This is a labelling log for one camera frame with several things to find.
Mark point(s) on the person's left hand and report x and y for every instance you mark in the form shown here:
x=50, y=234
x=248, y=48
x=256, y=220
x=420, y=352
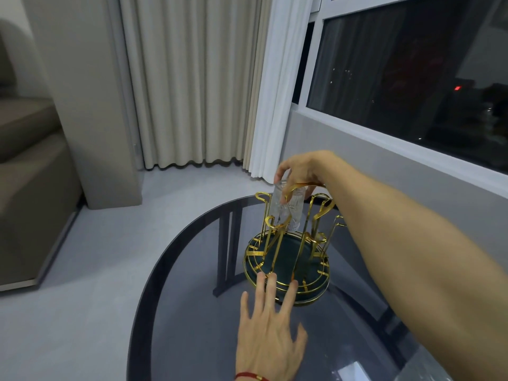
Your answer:
x=266, y=341

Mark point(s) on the person's right hand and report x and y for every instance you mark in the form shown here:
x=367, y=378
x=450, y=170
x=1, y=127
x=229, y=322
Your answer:
x=307, y=168

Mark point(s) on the person's left thumb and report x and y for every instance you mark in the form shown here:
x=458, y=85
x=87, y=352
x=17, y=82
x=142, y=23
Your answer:
x=301, y=339

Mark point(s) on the person's left little finger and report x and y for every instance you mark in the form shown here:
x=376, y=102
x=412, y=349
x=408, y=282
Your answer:
x=245, y=309

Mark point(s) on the person's left middle finger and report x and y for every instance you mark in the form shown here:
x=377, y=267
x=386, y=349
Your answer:
x=271, y=294

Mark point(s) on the person's right fingers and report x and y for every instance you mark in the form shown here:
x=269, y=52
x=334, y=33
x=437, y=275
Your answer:
x=283, y=173

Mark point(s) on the clear drinking glass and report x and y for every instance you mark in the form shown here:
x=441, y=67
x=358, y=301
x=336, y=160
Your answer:
x=287, y=210

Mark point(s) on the person's right forearm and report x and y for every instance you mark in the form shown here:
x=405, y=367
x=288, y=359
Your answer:
x=408, y=253

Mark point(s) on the white sheer curtain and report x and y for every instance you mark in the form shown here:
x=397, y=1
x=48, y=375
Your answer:
x=277, y=95

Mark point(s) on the beige pleated curtain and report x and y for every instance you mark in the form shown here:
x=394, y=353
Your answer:
x=190, y=79

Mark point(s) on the white framed window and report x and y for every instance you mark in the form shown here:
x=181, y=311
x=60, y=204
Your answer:
x=408, y=63

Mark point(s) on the brown sofa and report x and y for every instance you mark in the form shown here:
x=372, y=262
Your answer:
x=31, y=186

